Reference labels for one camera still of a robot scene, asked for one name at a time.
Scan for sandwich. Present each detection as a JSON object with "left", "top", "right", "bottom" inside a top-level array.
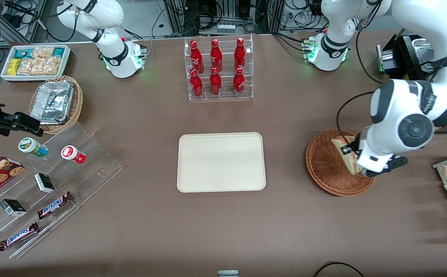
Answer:
[{"left": 331, "top": 138, "right": 363, "bottom": 175}]

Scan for light wicker basket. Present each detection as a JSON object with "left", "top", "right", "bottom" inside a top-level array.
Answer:
[{"left": 28, "top": 75, "right": 83, "bottom": 134}]

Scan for brown wicker basket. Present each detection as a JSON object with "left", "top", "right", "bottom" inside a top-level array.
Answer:
[{"left": 305, "top": 129, "right": 376, "bottom": 197}]

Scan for cream plastic tray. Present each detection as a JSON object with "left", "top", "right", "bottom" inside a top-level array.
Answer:
[{"left": 177, "top": 132, "right": 266, "bottom": 193}]

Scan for green lidded cup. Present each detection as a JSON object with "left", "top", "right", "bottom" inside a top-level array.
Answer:
[{"left": 18, "top": 137, "right": 48, "bottom": 158}]

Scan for aluminium foil container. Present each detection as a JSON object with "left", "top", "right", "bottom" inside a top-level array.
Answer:
[{"left": 30, "top": 80, "right": 74, "bottom": 125}]

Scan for red lidded cup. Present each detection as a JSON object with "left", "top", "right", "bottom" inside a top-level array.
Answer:
[{"left": 61, "top": 145, "right": 86, "bottom": 165}]

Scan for yellow snack pack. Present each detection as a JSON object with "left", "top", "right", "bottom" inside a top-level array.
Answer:
[{"left": 7, "top": 58, "right": 21, "bottom": 76}]

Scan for small dark box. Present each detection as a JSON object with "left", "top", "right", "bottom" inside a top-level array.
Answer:
[
  {"left": 34, "top": 173, "right": 56, "bottom": 194},
  {"left": 0, "top": 199, "right": 27, "bottom": 217}
]

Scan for white snack bin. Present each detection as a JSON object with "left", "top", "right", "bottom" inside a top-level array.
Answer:
[{"left": 0, "top": 44, "right": 71, "bottom": 83}]

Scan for clear acrylic stepped stand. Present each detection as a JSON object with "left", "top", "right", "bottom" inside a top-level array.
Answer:
[{"left": 0, "top": 121, "right": 124, "bottom": 259}]

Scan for Snickers bar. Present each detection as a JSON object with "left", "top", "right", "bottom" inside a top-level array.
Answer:
[
  {"left": 37, "top": 191, "right": 74, "bottom": 220},
  {"left": 0, "top": 222, "right": 39, "bottom": 251}
]

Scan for steel pan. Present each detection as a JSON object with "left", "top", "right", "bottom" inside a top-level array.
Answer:
[{"left": 411, "top": 37, "right": 436, "bottom": 58}]

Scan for red cola bottle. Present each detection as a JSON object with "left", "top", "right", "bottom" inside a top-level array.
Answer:
[
  {"left": 209, "top": 67, "right": 222, "bottom": 96},
  {"left": 210, "top": 38, "right": 223, "bottom": 73},
  {"left": 234, "top": 37, "right": 246, "bottom": 70},
  {"left": 190, "top": 68, "right": 204, "bottom": 97},
  {"left": 233, "top": 68, "right": 246, "bottom": 96},
  {"left": 189, "top": 40, "right": 204, "bottom": 74}
]

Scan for clear acrylic bottle rack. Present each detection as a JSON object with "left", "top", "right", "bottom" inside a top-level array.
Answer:
[{"left": 184, "top": 35, "right": 254, "bottom": 101}]

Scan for black camera cable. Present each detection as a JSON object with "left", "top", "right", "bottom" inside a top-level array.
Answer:
[{"left": 336, "top": 90, "right": 385, "bottom": 149}]

